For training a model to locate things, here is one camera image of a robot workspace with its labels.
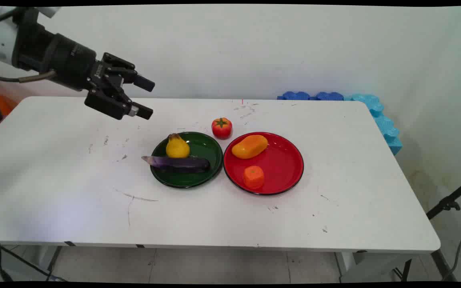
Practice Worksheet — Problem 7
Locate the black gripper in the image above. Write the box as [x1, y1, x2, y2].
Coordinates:
[46, 34, 156, 120]

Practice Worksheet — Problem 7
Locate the purple toy eggplant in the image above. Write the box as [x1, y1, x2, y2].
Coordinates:
[142, 156, 211, 173]

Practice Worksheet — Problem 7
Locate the yellow toy pear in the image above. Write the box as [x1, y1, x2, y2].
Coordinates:
[166, 133, 190, 158]

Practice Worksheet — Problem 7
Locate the orange object behind table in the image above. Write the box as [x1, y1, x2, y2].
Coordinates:
[0, 92, 18, 117]

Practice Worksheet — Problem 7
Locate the red toy tomato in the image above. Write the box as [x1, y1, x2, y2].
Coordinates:
[211, 117, 233, 139]

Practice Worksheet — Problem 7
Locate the green plate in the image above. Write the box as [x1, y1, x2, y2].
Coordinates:
[150, 132, 224, 189]

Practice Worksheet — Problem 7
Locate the orange toy mango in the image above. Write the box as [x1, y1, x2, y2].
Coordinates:
[231, 135, 269, 160]

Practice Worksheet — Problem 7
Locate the small orange toy tangerine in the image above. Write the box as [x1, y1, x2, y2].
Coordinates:
[243, 166, 265, 190]

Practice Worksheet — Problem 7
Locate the dark blue foam tile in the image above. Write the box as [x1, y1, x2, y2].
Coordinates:
[277, 91, 311, 101]
[314, 92, 344, 101]

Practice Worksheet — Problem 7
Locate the black folding table leg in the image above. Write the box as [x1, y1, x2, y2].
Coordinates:
[393, 250, 458, 282]
[46, 246, 63, 277]

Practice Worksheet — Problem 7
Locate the red plate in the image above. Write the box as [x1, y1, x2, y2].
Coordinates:
[223, 132, 305, 196]

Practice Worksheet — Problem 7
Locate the light blue foam tile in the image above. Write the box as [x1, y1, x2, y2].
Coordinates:
[344, 94, 403, 156]

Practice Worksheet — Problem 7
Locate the black tripod stand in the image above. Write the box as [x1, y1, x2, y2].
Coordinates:
[426, 176, 461, 220]

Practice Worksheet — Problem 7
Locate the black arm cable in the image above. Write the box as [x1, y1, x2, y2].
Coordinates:
[0, 70, 58, 83]

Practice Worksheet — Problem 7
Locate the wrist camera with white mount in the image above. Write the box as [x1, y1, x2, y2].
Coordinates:
[12, 6, 61, 25]

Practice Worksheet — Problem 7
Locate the black floor cable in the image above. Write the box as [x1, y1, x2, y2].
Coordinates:
[0, 234, 68, 282]

